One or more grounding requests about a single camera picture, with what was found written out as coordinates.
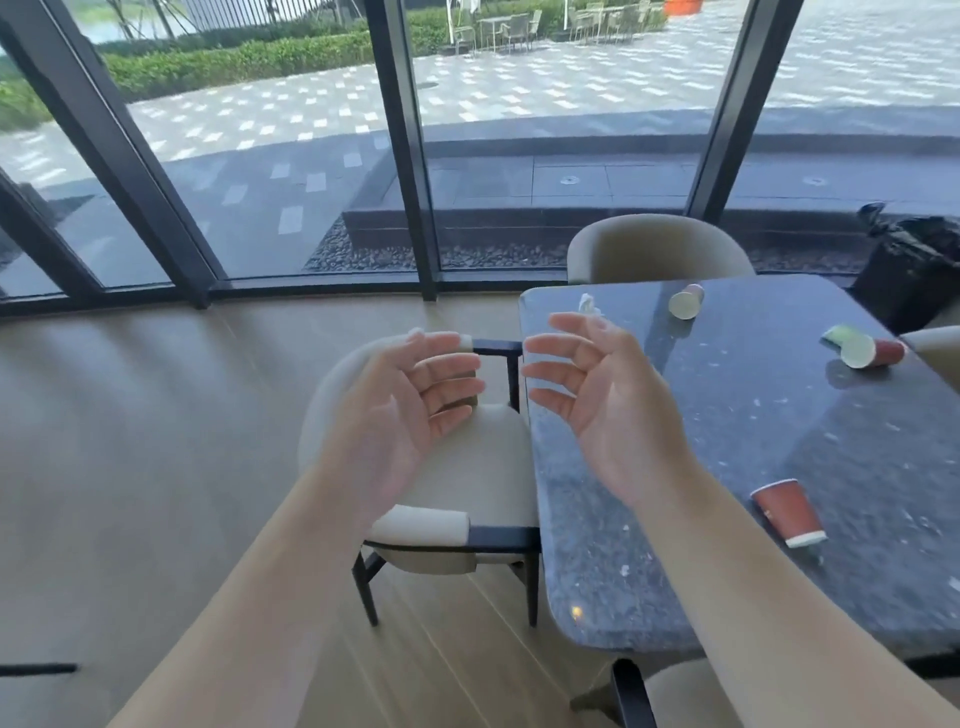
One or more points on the person's right hand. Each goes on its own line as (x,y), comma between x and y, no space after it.
(622,420)

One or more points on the person's left hand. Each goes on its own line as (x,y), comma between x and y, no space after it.
(390,427)

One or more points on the person's left little finger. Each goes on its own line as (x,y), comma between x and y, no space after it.
(452,426)

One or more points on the person's right thumb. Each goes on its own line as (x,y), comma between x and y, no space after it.
(581,324)

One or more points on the person's right little finger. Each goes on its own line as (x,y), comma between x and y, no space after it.
(576,421)

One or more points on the person's left middle finger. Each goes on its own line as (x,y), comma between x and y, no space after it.
(454,367)

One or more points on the person's left thumb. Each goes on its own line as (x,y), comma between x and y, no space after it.
(405,349)

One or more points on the person's right middle finger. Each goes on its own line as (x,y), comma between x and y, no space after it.
(551,372)

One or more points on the person's left forearm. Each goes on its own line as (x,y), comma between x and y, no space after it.
(255,600)

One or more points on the person's right forearm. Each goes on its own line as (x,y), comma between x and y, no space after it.
(765,615)

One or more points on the crumpled white tissue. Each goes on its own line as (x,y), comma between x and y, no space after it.
(589,306)

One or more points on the strip of dark gravel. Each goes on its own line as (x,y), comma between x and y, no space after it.
(375,255)

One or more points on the red paper cup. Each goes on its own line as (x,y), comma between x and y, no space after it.
(787,514)
(870,351)
(686,302)

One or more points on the green wrapper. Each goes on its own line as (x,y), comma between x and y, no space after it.
(834,336)

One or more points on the group of outdoor chairs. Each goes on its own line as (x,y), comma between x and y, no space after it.
(517,26)

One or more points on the green hedge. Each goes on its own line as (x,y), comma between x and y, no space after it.
(247,60)

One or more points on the orange planter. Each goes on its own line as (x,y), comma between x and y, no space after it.
(682,6)

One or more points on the black bin with bag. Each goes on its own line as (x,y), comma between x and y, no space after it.
(911,274)

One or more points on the black bar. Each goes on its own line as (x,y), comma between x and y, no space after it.
(37,668)

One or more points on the beige chair with dark frame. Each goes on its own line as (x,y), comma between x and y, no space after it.
(652,251)
(690,697)
(937,352)
(487,457)

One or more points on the black window frame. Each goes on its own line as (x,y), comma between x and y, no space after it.
(401,150)

